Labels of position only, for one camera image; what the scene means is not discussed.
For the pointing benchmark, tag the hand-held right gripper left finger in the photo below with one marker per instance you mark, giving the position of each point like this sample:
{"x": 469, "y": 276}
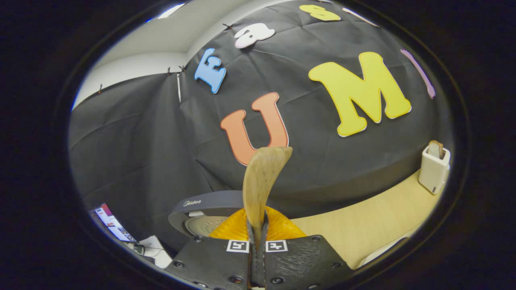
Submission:
{"x": 213, "y": 262}

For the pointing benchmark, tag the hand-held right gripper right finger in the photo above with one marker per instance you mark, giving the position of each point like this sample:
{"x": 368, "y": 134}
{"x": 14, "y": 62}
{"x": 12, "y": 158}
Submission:
{"x": 302, "y": 262}

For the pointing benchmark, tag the silver black rice cooker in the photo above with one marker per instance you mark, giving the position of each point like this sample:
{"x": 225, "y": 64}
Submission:
{"x": 209, "y": 201}

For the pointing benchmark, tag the wooden spoon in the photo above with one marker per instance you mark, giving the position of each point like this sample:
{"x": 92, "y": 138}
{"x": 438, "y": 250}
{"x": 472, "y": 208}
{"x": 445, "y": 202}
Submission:
{"x": 264, "y": 177}

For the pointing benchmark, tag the small grey desk device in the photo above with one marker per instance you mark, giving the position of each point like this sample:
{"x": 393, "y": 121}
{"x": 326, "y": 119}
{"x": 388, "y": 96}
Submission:
{"x": 137, "y": 248}

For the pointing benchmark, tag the computer monitor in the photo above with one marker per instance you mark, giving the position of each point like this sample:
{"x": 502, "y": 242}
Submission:
{"x": 113, "y": 223}

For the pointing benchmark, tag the black backdrop cloth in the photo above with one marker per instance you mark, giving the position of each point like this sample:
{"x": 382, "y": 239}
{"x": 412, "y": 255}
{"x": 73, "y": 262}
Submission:
{"x": 153, "y": 141}

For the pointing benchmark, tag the white toaster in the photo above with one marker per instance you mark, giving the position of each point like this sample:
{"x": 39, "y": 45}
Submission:
{"x": 433, "y": 173}

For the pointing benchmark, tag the toast slice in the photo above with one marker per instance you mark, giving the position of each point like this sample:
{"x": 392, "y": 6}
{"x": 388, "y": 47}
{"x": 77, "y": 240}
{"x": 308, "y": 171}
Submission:
{"x": 435, "y": 149}

